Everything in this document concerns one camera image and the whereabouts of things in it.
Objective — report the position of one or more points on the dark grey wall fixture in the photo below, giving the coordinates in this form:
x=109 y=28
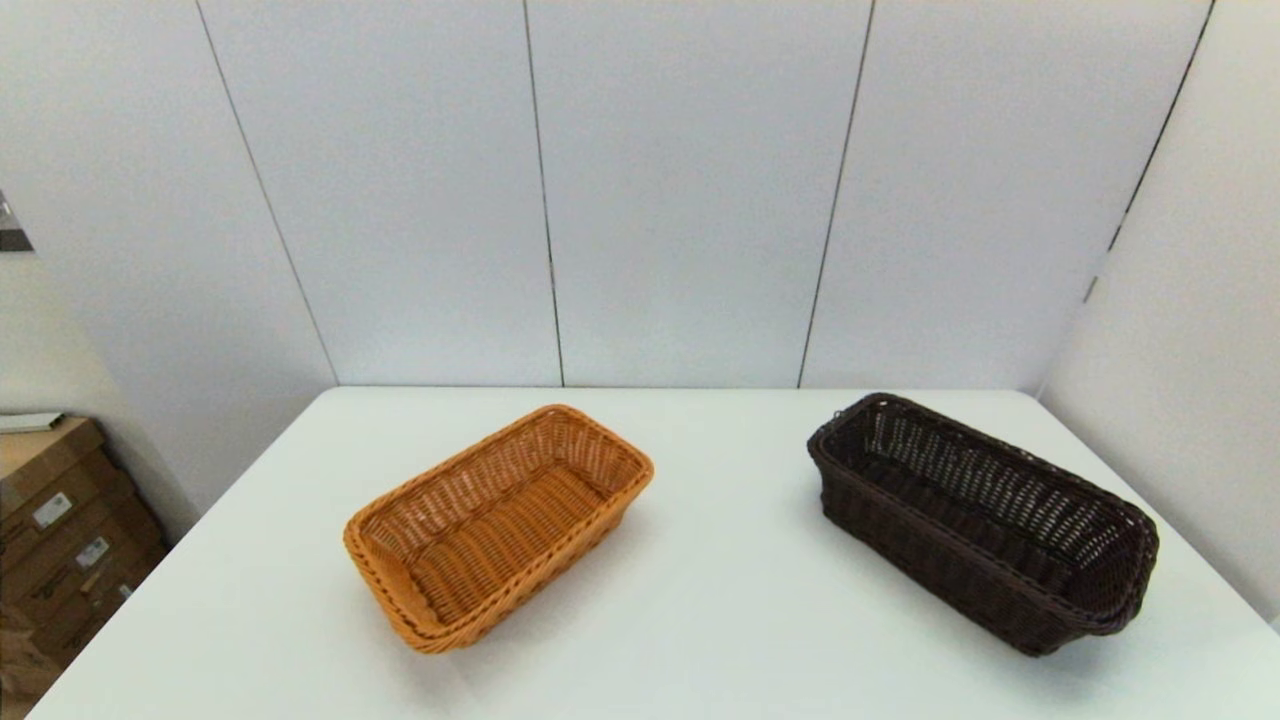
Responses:
x=12 y=235

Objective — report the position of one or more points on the white flat booklet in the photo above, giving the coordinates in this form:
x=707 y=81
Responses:
x=28 y=421

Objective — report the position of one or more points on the dark brown wicker basket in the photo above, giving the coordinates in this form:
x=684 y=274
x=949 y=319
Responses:
x=960 y=560

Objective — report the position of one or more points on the orange wicker basket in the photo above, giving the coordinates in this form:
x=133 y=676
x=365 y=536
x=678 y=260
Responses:
x=500 y=520

